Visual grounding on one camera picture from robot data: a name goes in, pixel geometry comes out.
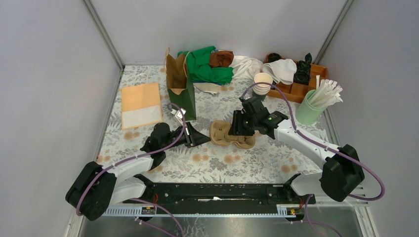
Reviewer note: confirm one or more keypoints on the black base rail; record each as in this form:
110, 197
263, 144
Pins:
200, 198

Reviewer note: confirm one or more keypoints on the green cloth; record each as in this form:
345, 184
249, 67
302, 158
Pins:
199, 70

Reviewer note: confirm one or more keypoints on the wooden compartment tray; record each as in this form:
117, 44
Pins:
296, 92

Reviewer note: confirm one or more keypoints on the white cloth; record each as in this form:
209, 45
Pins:
245, 67

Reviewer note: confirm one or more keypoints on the cardboard cup carrier tray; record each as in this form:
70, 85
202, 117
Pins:
219, 135

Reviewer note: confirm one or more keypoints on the white paper straws bundle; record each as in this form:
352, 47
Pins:
327, 93

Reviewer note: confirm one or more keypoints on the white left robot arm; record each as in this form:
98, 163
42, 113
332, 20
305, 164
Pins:
96, 187

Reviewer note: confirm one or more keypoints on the green straw holder cup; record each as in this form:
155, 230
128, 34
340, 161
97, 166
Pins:
306, 113

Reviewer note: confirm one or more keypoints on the white folded towel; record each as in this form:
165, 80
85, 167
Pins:
281, 71

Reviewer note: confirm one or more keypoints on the stack of paper cups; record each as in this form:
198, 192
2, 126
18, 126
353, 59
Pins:
263, 85

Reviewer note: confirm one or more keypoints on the brown cloth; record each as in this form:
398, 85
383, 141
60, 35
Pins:
221, 58

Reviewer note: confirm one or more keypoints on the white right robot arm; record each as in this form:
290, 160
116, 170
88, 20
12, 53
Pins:
338, 176

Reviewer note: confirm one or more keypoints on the green paper bag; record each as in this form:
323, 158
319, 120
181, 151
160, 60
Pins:
179, 84

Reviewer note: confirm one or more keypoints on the floral table mat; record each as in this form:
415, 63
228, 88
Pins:
269, 161

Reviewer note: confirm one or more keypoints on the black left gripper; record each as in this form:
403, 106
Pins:
193, 137

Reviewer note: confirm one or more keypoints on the black crumpled bag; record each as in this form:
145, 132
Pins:
302, 75

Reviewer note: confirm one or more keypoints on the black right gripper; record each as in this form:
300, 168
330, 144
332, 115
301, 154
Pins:
236, 128

